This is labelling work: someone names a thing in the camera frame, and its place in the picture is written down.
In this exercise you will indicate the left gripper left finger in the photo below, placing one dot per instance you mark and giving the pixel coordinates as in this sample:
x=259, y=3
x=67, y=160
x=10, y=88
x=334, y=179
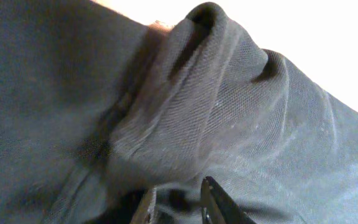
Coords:
x=141, y=208

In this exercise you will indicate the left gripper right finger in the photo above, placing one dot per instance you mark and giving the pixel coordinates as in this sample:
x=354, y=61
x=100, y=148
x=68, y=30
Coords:
x=217, y=207

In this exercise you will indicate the black t-shirt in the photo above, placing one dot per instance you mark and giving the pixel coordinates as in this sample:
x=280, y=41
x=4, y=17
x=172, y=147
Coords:
x=96, y=108

